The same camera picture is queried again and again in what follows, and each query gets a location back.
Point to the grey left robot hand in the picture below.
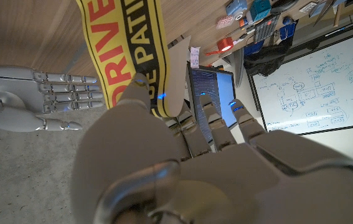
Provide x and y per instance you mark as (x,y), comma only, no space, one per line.
(226,180)

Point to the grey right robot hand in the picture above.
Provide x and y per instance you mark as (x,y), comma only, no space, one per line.
(14,93)

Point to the yellow new driver bumper sticker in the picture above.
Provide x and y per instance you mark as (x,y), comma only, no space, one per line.
(126,37)

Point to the computer monitor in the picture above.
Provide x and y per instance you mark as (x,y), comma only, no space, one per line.
(223,90)

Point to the black backpack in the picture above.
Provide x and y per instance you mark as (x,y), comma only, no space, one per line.
(266,60)

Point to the white paper tag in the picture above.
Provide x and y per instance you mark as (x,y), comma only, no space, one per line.
(195,57)

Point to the blue box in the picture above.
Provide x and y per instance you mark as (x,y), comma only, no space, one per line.
(252,49)
(288,29)

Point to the whiteboard with writing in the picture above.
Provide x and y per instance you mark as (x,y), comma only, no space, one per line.
(319,84)

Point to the orange tape roll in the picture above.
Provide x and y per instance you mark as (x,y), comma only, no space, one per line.
(224,46)

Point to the black keyboard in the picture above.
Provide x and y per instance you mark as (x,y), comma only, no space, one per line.
(265,28)

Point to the small pink object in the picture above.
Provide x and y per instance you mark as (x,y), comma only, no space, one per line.
(224,22)

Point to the small light blue toy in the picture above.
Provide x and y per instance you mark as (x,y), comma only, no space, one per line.
(235,7)

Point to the teal blue cube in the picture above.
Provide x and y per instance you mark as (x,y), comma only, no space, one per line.
(260,9)

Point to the black laptop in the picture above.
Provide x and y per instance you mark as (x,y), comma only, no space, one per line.
(321,9)

